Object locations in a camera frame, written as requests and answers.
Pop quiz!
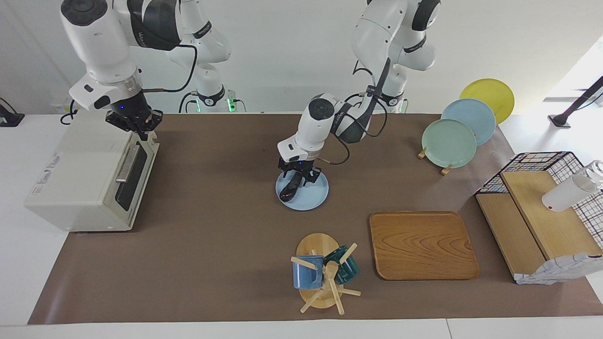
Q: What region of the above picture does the stepped wooden shelf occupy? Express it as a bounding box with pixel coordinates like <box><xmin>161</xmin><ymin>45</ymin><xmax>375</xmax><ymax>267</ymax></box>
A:
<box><xmin>476</xmin><ymin>170</ymin><xmax>603</xmax><ymax>278</ymax></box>

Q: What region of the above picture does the black wire basket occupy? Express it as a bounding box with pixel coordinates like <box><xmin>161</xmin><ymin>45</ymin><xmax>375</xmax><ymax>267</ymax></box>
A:
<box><xmin>475</xmin><ymin>152</ymin><xmax>603</xmax><ymax>250</ymax></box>

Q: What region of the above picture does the cream toaster oven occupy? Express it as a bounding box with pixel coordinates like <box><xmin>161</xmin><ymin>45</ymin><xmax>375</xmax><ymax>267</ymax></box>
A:
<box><xmin>24</xmin><ymin>113</ymin><xmax>160</xmax><ymax>232</ymax></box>

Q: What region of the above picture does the wooden mug tree stand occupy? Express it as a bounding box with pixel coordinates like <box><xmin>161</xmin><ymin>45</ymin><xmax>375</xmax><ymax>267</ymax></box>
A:
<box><xmin>290</xmin><ymin>233</ymin><xmax>362</xmax><ymax>315</ymax></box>

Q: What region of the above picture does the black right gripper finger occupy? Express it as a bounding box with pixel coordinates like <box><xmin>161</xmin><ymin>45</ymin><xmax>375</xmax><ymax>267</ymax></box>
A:
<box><xmin>106</xmin><ymin>112</ymin><xmax>144</xmax><ymax>139</ymax></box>
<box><xmin>141</xmin><ymin>111</ymin><xmax>163</xmax><ymax>140</ymax></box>

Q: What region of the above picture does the marble patterned liner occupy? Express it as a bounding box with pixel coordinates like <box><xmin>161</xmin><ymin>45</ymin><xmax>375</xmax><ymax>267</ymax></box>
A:
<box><xmin>515</xmin><ymin>253</ymin><xmax>603</xmax><ymax>285</ymax></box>

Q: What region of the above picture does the black cable behind oven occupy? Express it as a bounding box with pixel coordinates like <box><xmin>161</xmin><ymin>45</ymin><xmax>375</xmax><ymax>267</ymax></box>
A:
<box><xmin>60</xmin><ymin>99</ymin><xmax>78</xmax><ymax>126</ymax></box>

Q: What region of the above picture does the black angled stand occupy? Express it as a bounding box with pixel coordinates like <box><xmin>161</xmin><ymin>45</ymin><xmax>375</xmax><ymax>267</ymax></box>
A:
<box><xmin>549</xmin><ymin>75</ymin><xmax>603</xmax><ymax>129</ymax></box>

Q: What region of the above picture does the blue mug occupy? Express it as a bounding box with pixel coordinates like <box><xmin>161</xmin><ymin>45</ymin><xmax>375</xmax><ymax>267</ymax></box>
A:
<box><xmin>293</xmin><ymin>255</ymin><xmax>324</xmax><ymax>290</ymax></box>

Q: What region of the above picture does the brown table mat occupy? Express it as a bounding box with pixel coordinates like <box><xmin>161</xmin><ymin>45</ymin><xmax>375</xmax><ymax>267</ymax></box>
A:
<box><xmin>27</xmin><ymin>113</ymin><xmax>603</xmax><ymax>325</ymax></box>

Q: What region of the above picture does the wooden plate rack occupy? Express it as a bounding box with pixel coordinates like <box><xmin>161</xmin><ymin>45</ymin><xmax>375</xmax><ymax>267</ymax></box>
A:
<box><xmin>417</xmin><ymin>147</ymin><xmax>454</xmax><ymax>176</ymax></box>

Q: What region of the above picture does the yellow plate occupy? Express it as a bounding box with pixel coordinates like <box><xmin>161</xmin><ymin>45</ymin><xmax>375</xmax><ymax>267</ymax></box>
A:
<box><xmin>459</xmin><ymin>78</ymin><xmax>515</xmax><ymax>125</ymax></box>

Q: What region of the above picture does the light blue flat plate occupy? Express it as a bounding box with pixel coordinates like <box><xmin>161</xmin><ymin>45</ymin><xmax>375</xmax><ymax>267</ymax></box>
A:
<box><xmin>276</xmin><ymin>169</ymin><xmax>329</xmax><ymax>211</ymax></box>

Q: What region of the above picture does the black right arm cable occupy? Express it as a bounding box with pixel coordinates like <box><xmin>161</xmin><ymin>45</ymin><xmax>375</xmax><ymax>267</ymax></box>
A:
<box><xmin>141</xmin><ymin>43</ymin><xmax>198</xmax><ymax>93</ymax></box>

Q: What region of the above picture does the rectangular wooden tray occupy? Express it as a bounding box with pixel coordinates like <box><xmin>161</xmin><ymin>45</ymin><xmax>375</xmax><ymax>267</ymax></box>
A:
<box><xmin>369</xmin><ymin>211</ymin><xmax>481</xmax><ymax>281</ymax></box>

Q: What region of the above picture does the black clamp base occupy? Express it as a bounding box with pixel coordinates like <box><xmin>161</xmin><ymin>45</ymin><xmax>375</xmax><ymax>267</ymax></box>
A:
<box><xmin>0</xmin><ymin>97</ymin><xmax>25</xmax><ymax>127</ymax></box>

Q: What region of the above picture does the light blue racked plate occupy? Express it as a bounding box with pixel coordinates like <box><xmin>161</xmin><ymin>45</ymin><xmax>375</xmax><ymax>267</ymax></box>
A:
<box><xmin>441</xmin><ymin>98</ymin><xmax>497</xmax><ymax>146</ymax></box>

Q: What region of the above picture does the white cup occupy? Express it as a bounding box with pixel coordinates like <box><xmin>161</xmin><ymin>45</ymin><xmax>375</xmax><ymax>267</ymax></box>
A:
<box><xmin>542</xmin><ymin>160</ymin><xmax>603</xmax><ymax>212</ymax></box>

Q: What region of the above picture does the black base cable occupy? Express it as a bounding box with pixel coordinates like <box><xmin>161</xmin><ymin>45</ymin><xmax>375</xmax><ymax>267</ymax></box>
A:
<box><xmin>178</xmin><ymin>91</ymin><xmax>201</xmax><ymax>113</ymax></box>

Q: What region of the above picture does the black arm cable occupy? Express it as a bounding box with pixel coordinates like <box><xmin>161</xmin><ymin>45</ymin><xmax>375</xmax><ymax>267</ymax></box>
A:
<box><xmin>141</xmin><ymin>43</ymin><xmax>198</xmax><ymax>93</ymax></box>
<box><xmin>320</xmin><ymin>56</ymin><xmax>391</xmax><ymax>165</ymax></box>

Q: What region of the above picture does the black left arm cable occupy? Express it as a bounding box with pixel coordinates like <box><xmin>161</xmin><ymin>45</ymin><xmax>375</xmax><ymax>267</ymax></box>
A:
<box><xmin>320</xmin><ymin>56</ymin><xmax>391</xmax><ymax>165</ymax></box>

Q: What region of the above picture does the mint green plate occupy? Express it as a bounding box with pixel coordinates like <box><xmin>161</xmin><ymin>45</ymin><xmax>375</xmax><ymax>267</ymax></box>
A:
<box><xmin>421</xmin><ymin>119</ymin><xmax>477</xmax><ymax>169</ymax></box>

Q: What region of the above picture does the dark purple eggplant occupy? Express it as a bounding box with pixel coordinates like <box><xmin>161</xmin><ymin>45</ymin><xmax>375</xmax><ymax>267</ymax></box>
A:
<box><xmin>279</xmin><ymin>170</ymin><xmax>302</xmax><ymax>203</ymax></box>

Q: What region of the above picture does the dark green mug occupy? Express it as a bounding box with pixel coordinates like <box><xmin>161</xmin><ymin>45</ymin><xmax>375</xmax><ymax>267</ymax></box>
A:
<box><xmin>323</xmin><ymin>245</ymin><xmax>361</xmax><ymax>285</ymax></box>

